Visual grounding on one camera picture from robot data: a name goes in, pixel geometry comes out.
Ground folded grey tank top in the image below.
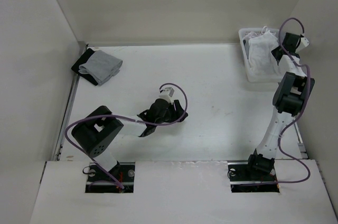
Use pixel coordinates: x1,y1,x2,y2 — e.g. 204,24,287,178
79,50,123,86

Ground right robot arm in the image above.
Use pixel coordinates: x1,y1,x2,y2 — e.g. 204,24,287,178
245,32,315,180

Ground white front cover board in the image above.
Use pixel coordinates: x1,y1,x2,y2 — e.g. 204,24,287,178
31,160,337,223

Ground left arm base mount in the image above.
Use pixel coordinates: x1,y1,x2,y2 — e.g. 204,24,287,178
82,163,136,194

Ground right aluminium table rail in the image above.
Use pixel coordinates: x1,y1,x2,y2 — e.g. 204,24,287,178
294,123,308,159

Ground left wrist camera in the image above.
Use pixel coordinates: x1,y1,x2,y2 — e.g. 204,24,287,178
159,87,174,104

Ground folded black tank top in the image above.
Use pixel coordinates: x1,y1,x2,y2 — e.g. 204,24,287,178
71,48,98,86

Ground white plastic basket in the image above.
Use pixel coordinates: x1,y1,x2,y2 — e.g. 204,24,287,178
238,26,282,83

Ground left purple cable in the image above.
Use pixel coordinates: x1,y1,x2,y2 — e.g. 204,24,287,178
64,83,189,191

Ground left aluminium table rail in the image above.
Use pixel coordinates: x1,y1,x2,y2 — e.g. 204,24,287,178
52,41,88,161

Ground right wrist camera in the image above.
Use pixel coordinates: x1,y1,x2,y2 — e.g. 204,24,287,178
298,37,309,50

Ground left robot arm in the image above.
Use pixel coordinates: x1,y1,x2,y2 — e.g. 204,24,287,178
71,98,188,181

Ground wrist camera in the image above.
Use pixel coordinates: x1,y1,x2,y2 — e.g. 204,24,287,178
159,87,174,104
298,37,309,50

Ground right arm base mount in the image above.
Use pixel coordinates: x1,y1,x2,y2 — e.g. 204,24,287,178
227,162,279,193

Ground white tank top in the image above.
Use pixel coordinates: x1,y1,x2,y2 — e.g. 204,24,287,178
245,26,278,76

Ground aluminium table rail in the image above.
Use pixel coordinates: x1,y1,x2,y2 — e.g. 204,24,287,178
294,123,308,159
52,41,88,161

